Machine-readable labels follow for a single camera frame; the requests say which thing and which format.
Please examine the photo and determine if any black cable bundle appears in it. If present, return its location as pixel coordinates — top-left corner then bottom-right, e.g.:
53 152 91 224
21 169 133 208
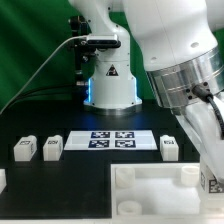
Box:
0 84 84 116

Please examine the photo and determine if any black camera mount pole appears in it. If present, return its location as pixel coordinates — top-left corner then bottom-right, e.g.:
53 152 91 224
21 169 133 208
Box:
68 16 88 100

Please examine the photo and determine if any white square tabletop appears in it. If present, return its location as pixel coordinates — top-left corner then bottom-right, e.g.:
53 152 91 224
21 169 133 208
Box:
111 163 224 224

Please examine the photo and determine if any grey camera on base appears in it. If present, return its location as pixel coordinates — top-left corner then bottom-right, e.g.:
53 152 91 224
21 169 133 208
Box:
86 34 121 49

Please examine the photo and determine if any white left obstacle piece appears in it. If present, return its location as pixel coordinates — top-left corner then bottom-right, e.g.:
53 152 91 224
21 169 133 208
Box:
0 169 7 194

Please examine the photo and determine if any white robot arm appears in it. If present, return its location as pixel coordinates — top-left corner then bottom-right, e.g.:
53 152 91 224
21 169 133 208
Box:
68 0 224 183

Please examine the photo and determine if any white marker base sheet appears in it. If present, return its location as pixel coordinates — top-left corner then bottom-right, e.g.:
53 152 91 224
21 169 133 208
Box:
65 130 157 150

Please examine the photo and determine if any white camera cable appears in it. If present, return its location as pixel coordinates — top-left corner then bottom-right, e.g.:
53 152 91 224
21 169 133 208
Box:
0 34 88 115

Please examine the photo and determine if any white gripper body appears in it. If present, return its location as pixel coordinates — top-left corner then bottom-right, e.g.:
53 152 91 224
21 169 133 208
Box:
176 100 224 180

